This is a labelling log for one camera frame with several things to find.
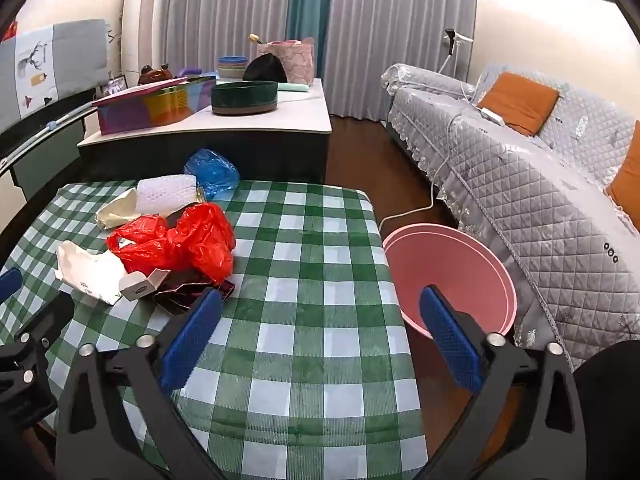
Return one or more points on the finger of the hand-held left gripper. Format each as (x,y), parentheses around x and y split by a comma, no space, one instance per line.
(47,322)
(9,284)

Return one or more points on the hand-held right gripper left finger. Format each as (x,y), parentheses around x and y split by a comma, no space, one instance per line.
(192,335)

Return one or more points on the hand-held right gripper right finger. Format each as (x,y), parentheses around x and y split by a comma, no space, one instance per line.
(450,340)

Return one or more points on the dark shiny wrapper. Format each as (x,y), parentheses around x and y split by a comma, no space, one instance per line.
(180,296)

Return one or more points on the white paper bag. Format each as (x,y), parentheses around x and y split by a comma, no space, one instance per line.
(85,270)

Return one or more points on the small white carton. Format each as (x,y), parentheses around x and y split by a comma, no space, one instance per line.
(142,287)

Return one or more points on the pink plastic basin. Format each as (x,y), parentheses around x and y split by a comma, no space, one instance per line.
(450,260)

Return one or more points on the red plastic bag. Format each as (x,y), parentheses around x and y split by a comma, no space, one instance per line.
(200,240)

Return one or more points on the cream paper bag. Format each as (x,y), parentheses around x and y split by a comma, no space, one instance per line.
(117,210)

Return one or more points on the white foam sheet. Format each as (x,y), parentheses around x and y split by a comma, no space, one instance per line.
(165,192)

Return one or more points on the blue plastic bag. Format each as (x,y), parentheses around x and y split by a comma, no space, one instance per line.
(210,170)

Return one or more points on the green checkered tablecloth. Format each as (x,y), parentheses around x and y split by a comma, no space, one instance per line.
(310,270)

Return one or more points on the white rod with blue ball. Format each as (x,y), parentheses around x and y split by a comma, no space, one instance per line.
(50,124)

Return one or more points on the sofa with grey quilted cover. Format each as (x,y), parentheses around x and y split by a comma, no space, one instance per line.
(525,185)

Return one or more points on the colourful rectangular tin box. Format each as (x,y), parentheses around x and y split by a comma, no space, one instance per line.
(150,107)

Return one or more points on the white power adapter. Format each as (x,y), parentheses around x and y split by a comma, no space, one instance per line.
(492,116)

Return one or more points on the white-topped coffee table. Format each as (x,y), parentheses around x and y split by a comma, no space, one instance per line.
(280,120)

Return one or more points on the orange cushion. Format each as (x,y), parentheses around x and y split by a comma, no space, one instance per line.
(520,102)
(627,185)

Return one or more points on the grey deer-print cover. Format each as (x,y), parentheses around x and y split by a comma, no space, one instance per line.
(75,55)

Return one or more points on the dark green round tin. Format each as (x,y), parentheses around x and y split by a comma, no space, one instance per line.
(245,97)

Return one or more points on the purple object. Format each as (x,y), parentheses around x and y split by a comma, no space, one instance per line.
(192,71)

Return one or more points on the thin twig plant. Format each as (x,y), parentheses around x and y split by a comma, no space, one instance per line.
(122,40)

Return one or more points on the teal mat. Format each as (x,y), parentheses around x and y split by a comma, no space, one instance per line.
(295,86)

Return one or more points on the stack of coloured bowls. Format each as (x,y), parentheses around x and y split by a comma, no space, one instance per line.
(232,67)

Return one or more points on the pink patterned basket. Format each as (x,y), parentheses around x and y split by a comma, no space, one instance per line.
(300,62)

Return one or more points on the tall standing air conditioner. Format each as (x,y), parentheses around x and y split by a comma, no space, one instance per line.
(149,20)

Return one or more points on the small yellow scoop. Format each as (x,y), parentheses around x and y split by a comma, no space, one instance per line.
(254,37)

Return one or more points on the grey curtain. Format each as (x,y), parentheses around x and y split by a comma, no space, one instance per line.
(400,35)
(220,5)

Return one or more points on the teal curtain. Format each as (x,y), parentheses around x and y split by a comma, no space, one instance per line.
(307,10)

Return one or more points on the small photo frame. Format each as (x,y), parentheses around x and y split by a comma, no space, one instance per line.
(112,87)

